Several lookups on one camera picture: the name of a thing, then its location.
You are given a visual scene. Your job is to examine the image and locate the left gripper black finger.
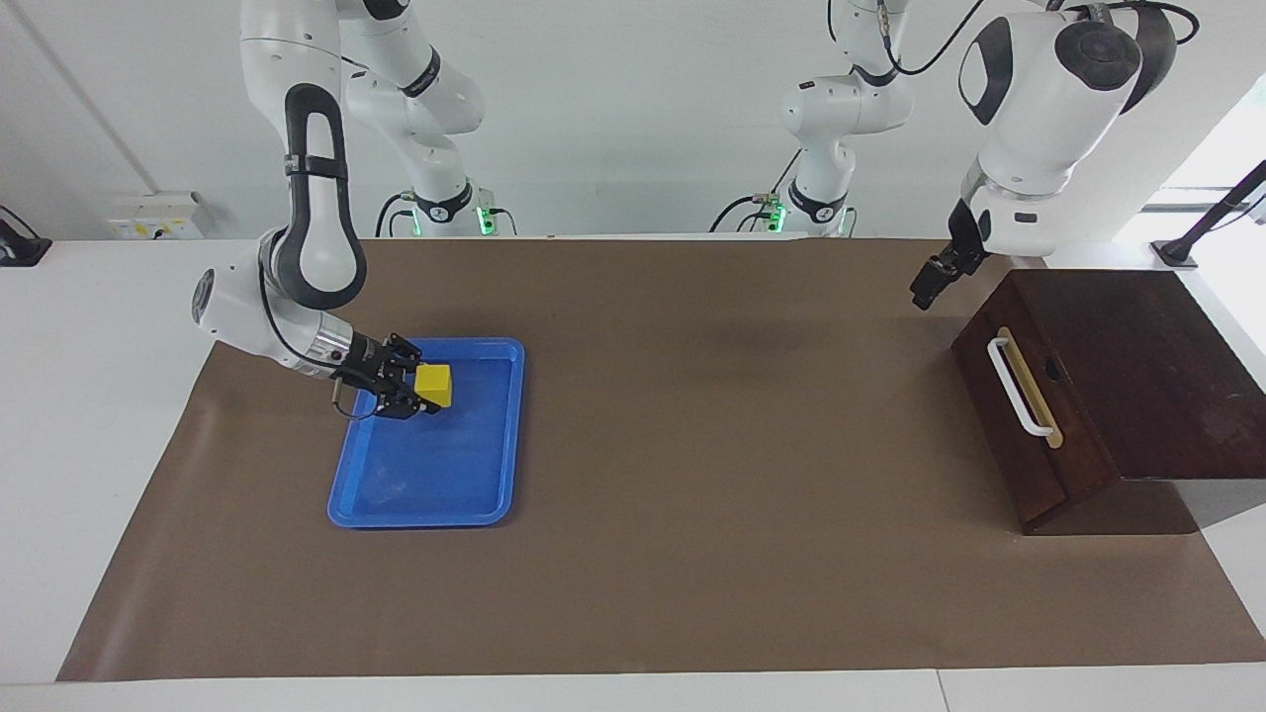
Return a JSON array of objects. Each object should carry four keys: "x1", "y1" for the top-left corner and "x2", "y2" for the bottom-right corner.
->
[{"x1": 909, "y1": 257, "x2": 954, "y2": 312}]

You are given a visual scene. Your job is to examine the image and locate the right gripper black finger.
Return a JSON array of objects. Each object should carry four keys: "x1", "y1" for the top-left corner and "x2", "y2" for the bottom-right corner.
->
[
  {"x1": 384, "y1": 332, "x2": 428, "y2": 375},
  {"x1": 380, "y1": 390, "x2": 443, "y2": 420}
]

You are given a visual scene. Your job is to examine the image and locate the yellow cube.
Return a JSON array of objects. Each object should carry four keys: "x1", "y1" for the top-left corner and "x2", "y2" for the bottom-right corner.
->
[{"x1": 413, "y1": 363, "x2": 454, "y2": 409}]

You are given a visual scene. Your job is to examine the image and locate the wooden drawer with white handle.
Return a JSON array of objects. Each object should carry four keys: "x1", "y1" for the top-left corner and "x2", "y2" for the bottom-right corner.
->
[{"x1": 961, "y1": 280, "x2": 1121, "y2": 500}]

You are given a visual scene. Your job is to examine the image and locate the blue plastic tray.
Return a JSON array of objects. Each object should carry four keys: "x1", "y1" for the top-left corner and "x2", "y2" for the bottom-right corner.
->
[{"x1": 327, "y1": 337, "x2": 526, "y2": 530}]

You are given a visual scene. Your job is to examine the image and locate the dark wooden cabinet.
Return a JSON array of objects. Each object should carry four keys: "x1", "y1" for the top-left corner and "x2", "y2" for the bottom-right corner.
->
[{"x1": 951, "y1": 267, "x2": 1266, "y2": 536}]

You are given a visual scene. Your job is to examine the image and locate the brown table mat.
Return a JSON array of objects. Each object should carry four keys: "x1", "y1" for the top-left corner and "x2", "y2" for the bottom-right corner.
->
[{"x1": 56, "y1": 237, "x2": 1266, "y2": 683}]

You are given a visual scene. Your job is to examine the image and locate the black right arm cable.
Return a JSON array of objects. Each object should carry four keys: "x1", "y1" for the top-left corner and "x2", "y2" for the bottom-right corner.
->
[{"x1": 255, "y1": 237, "x2": 383, "y2": 422}]

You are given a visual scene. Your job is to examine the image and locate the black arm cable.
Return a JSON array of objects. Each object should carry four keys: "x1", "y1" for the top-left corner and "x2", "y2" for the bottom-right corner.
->
[
  {"x1": 255, "y1": 237, "x2": 383, "y2": 422},
  {"x1": 878, "y1": 0, "x2": 990, "y2": 78}
]

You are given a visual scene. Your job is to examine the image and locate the black right base cable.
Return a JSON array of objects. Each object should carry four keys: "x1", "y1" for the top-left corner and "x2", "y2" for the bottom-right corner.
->
[{"x1": 374, "y1": 193, "x2": 416, "y2": 238}]

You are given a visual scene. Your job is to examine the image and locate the black base cable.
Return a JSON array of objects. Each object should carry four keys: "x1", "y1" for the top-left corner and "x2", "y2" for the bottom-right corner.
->
[
  {"x1": 374, "y1": 193, "x2": 416, "y2": 238},
  {"x1": 709, "y1": 148, "x2": 804, "y2": 234}
]

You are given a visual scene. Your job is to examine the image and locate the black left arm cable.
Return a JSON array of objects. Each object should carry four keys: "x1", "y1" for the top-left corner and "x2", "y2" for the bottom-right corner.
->
[{"x1": 878, "y1": 0, "x2": 990, "y2": 78}]

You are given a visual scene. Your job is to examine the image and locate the black left base cable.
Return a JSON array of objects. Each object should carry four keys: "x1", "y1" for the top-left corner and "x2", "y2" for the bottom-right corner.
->
[{"x1": 709, "y1": 148, "x2": 804, "y2": 234}]

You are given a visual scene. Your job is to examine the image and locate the black clamp mount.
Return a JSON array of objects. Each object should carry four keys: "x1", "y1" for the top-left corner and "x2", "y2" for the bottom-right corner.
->
[{"x1": 0, "y1": 206, "x2": 52, "y2": 268}]

